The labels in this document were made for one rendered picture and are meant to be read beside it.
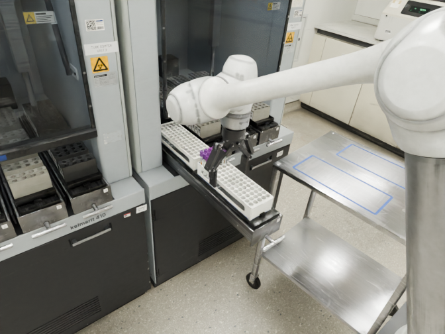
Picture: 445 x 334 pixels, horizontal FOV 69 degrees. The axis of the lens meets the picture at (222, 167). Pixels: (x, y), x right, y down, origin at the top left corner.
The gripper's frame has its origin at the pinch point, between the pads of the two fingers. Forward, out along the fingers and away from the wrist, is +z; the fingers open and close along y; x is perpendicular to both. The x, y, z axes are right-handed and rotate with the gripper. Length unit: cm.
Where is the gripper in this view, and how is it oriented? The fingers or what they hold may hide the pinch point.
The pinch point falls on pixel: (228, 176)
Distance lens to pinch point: 112.8
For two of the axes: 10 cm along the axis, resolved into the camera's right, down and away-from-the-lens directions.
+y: 7.8, -3.1, 5.4
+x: -6.2, -5.0, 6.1
